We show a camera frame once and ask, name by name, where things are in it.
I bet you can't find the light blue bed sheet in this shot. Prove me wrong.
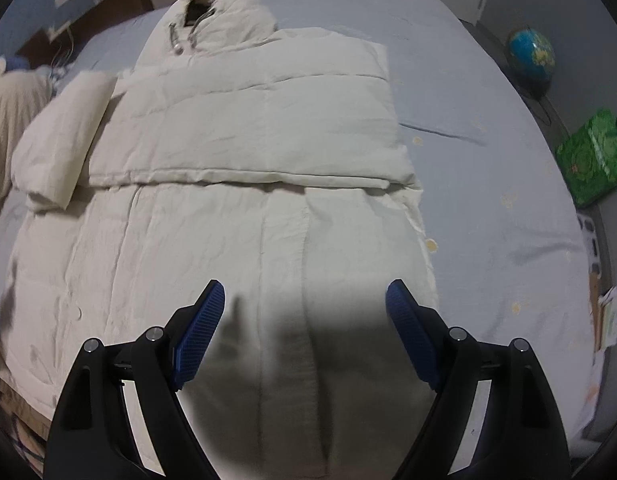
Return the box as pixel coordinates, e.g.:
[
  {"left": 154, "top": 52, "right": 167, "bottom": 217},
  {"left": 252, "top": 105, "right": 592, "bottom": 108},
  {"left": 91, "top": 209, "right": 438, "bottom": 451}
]
[{"left": 0, "top": 0, "right": 597, "bottom": 441}]

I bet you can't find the blue globe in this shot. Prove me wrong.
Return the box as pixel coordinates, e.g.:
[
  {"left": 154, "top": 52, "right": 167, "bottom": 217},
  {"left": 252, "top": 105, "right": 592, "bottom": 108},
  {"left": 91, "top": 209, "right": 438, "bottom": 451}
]
[{"left": 506, "top": 27, "right": 557, "bottom": 100}]

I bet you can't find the beige knit blanket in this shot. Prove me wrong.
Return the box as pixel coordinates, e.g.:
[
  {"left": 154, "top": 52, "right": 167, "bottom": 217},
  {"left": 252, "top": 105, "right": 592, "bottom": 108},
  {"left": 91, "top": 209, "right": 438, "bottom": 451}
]
[{"left": 0, "top": 58, "right": 52, "bottom": 211}]

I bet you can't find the brown wooden headboard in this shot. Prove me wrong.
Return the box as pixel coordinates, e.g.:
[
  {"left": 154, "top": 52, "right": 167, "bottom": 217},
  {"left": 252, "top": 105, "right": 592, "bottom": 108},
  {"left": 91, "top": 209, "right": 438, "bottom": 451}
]
[{"left": 16, "top": 0, "right": 154, "bottom": 68}]

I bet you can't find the cream puffer jacket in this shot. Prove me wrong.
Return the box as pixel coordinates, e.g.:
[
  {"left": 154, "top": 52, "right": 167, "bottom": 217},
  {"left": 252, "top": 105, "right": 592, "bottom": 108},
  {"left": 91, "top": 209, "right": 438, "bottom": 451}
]
[{"left": 0, "top": 0, "right": 427, "bottom": 479}]

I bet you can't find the green patterned bag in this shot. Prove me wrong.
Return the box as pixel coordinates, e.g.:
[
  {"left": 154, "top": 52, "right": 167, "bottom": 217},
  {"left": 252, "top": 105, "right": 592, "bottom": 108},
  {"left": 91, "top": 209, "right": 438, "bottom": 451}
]
[{"left": 555, "top": 108, "right": 617, "bottom": 208}]

